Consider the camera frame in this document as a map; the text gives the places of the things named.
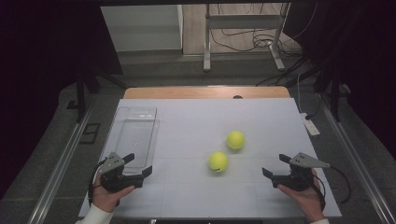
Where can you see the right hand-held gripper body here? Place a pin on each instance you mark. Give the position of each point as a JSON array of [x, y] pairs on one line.
[[295, 180]]

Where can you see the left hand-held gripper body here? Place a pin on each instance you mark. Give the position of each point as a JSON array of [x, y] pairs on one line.
[[121, 182]]

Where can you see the clear plastic container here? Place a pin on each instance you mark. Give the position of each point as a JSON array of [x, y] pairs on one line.
[[137, 137]]

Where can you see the yellow-green tennis ball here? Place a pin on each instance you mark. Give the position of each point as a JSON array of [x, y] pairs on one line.
[[218, 161], [235, 140]]

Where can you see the person's left hand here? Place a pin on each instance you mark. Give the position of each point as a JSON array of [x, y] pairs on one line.
[[106, 199]]

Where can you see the person's right hand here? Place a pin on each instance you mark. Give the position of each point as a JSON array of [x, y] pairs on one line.
[[308, 202]]

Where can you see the white power strip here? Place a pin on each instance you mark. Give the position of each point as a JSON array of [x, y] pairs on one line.
[[310, 125]]

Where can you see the black stand legs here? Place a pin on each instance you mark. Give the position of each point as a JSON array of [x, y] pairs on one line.
[[81, 96], [334, 99]]

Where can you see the black table grommet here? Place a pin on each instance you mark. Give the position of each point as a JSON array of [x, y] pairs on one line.
[[237, 97]]

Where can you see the wooden table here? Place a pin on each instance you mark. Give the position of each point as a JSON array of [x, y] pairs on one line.
[[186, 92]]

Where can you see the black curtain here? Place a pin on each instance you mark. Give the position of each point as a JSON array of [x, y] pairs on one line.
[[367, 62], [37, 77]]

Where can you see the white cabinet panel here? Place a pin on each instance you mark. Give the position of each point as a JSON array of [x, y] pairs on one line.
[[140, 28]]

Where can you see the black floor frame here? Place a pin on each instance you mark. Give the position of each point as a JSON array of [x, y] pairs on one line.
[[90, 133]]

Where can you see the aluminium floor rail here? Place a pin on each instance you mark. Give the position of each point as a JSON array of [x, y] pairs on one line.
[[59, 168], [358, 165]]

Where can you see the white metal desk frame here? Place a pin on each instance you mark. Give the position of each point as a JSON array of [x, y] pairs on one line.
[[243, 21]]

